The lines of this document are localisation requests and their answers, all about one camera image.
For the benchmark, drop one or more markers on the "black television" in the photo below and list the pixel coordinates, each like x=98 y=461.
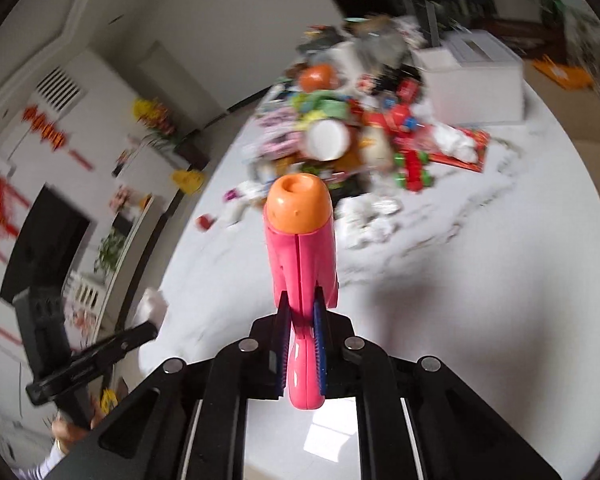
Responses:
x=45 y=240

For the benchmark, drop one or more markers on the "pile of colourful wrappers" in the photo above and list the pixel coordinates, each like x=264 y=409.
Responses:
x=280 y=130

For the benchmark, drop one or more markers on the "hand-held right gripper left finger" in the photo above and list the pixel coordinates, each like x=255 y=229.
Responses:
x=280 y=350

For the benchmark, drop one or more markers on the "crumpled white bags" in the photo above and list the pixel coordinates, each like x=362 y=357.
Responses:
x=370 y=222

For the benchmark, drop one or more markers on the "pink toy water gun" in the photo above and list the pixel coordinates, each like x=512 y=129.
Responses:
x=300 y=260

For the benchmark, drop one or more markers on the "flat red packet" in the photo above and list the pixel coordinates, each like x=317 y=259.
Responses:
x=480 y=160

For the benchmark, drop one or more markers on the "green packet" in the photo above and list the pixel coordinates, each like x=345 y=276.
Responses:
x=327 y=107

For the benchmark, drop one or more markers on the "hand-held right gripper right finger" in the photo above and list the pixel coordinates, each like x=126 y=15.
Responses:
x=320 y=350

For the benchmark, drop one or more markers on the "yellow flower bouquet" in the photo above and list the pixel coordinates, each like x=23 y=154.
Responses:
x=152 y=117

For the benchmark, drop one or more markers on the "person's left forearm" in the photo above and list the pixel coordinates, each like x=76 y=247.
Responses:
x=37 y=470

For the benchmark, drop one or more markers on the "orange ball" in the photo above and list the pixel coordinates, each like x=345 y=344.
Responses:
x=316 y=77

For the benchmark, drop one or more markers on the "red knot wall decoration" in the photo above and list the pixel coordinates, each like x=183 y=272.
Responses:
x=0 y=205

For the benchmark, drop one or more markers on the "red and green toy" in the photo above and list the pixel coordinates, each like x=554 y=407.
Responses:
x=415 y=170

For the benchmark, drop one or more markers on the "wall air vent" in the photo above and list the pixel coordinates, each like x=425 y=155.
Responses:
x=59 y=89

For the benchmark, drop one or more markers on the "person's left hand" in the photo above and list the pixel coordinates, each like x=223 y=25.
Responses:
x=70 y=435

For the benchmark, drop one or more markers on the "small red item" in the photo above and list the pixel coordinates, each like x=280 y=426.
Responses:
x=205 y=222

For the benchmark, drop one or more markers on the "floral covered sofa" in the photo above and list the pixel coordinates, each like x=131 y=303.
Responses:
x=590 y=45

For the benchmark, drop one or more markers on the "white rectangular box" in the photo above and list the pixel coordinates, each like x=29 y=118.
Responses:
x=470 y=85

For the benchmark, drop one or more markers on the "green potted plant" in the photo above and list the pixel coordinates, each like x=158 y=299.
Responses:
x=111 y=252

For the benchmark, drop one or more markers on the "yellow bag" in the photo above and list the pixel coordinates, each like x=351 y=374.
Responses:
x=187 y=182

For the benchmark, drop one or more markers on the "crumpled white tissue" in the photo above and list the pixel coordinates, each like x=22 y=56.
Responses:
x=452 y=142

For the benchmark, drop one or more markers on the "small pink item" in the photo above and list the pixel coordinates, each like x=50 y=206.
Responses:
x=230 y=195

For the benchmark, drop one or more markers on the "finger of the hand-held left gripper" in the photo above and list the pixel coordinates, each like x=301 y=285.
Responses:
x=125 y=342

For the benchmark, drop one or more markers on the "orange paper bag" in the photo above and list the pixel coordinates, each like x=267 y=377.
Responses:
x=562 y=74

